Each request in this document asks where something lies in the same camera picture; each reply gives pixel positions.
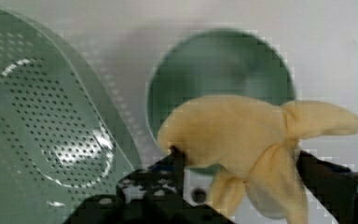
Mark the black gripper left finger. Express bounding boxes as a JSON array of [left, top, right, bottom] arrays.
[[63, 147, 235, 224]]

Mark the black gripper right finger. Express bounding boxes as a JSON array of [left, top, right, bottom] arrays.
[[296, 150, 358, 224]]

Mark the yellow plush peeled banana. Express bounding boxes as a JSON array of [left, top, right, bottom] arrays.
[[158, 95, 358, 224]]

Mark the green mug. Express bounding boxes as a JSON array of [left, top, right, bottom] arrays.
[[145, 28, 296, 176]]

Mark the green oval colander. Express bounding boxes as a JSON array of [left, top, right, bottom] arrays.
[[0, 7, 141, 224]]

